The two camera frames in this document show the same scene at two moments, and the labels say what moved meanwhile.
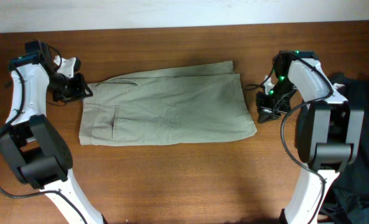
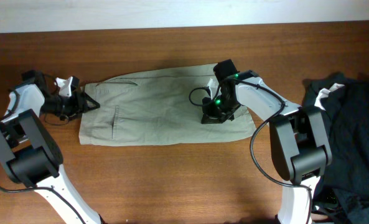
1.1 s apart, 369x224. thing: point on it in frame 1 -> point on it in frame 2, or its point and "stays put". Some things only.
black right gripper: (270, 104) -> (217, 116)
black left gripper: (75, 88) -> (78, 104)
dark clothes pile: (359, 188) stays put
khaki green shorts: (201, 102) stays put
